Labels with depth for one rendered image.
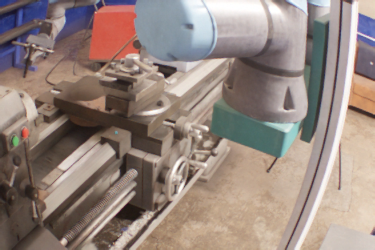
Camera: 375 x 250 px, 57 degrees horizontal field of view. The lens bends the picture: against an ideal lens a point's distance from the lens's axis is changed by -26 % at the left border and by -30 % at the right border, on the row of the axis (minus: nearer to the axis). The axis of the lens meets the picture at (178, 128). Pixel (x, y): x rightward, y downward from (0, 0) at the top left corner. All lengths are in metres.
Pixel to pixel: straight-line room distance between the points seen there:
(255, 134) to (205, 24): 0.26
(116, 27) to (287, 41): 4.09
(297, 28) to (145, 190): 1.36
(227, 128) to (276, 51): 0.19
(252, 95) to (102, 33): 4.10
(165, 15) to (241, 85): 0.23
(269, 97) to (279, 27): 0.15
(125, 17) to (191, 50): 4.09
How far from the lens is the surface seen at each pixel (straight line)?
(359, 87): 4.97
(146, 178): 1.93
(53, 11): 1.58
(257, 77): 0.78
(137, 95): 1.78
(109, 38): 4.82
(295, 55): 0.78
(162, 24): 0.65
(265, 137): 0.80
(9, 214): 1.24
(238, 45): 0.68
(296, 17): 0.76
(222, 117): 0.82
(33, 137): 1.50
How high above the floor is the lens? 1.79
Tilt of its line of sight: 28 degrees down
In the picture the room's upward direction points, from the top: 5 degrees clockwise
